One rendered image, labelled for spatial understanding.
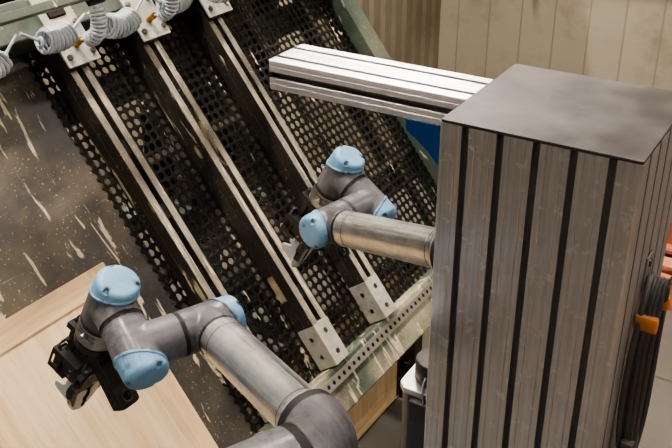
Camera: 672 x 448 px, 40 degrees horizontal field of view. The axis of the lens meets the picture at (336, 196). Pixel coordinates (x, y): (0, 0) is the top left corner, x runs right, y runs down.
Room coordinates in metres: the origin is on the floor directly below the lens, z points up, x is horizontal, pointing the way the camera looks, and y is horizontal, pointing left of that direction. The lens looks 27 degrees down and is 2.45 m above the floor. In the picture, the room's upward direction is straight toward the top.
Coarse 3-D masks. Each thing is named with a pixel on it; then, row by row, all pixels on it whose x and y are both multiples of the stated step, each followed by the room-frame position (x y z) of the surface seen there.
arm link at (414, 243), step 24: (312, 216) 1.63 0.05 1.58; (336, 216) 1.62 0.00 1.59; (360, 216) 1.59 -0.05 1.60; (312, 240) 1.62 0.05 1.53; (336, 240) 1.60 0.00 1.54; (360, 240) 1.55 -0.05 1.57; (384, 240) 1.51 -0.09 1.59; (408, 240) 1.47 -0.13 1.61; (432, 240) 1.43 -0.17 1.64; (432, 264) 1.41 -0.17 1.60
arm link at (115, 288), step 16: (112, 272) 1.25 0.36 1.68; (128, 272) 1.26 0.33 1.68; (96, 288) 1.22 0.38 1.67; (112, 288) 1.22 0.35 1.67; (128, 288) 1.23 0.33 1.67; (96, 304) 1.22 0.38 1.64; (112, 304) 1.21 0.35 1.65; (128, 304) 1.22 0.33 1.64; (80, 320) 1.25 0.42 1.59; (96, 320) 1.21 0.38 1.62; (96, 336) 1.23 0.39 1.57
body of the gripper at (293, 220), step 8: (304, 192) 1.85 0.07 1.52; (304, 200) 1.85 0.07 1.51; (296, 208) 1.87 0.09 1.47; (304, 208) 1.85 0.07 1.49; (312, 208) 1.81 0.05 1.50; (288, 216) 1.85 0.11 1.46; (296, 216) 1.85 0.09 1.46; (288, 224) 1.86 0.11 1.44; (296, 224) 1.84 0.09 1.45; (288, 232) 1.85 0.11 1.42; (296, 232) 1.84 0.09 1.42
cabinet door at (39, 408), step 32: (64, 288) 1.75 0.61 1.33; (32, 320) 1.65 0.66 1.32; (64, 320) 1.70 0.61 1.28; (0, 352) 1.56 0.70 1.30; (32, 352) 1.60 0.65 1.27; (0, 384) 1.51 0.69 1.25; (32, 384) 1.55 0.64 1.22; (160, 384) 1.72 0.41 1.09; (0, 416) 1.46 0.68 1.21; (32, 416) 1.50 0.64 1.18; (64, 416) 1.54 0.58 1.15; (96, 416) 1.58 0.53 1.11; (128, 416) 1.62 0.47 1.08; (160, 416) 1.66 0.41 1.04; (192, 416) 1.70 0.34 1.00
